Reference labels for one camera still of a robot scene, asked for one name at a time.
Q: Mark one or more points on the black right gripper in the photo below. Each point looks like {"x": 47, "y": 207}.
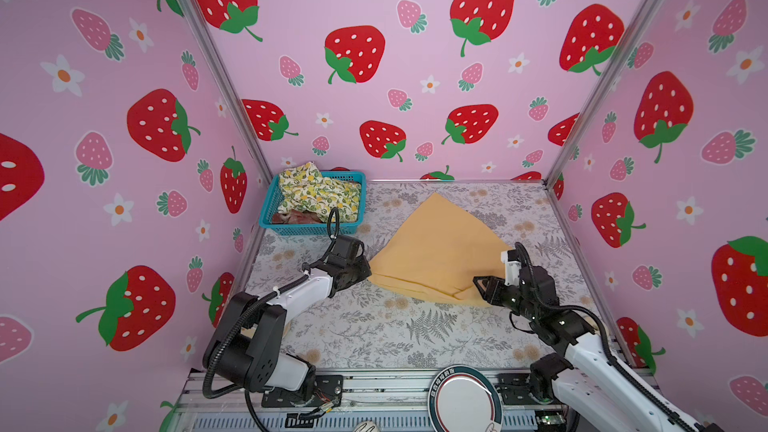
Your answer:
{"x": 491, "y": 288}

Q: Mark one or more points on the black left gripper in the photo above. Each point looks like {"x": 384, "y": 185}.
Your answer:
{"x": 364, "y": 270}

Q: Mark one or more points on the white plate green rim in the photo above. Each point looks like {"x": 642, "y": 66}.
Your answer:
{"x": 461, "y": 399}

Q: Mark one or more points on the white chocolate drizzled donut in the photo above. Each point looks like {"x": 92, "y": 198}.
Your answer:
{"x": 366, "y": 426}

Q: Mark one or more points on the aluminium frame post left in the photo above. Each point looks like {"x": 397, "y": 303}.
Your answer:
{"x": 231, "y": 17}

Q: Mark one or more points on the lemon print skirt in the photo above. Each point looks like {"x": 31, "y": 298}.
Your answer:
{"x": 305, "y": 189}

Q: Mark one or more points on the aluminium frame post right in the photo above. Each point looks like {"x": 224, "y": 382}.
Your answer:
{"x": 638, "y": 25}

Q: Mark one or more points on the aluminium frame post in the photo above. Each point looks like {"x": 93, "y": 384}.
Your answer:
{"x": 231, "y": 17}
{"x": 638, "y": 25}

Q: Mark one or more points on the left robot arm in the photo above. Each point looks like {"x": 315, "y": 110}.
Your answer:
{"x": 245, "y": 351}

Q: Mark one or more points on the red plaid skirt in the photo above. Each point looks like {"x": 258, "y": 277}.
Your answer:
{"x": 295, "y": 217}

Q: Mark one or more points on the teal plastic basket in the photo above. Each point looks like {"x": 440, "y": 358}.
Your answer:
{"x": 274, "y": 197}

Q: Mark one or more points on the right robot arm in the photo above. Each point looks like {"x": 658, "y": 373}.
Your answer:
{"x": 582, "y": 372}

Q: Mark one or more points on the yellow skirt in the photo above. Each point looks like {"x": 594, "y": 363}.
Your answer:
{"x": 436, "y": 253}

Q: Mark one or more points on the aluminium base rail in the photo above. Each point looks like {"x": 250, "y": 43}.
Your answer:
{"x": 393, "y": 399}

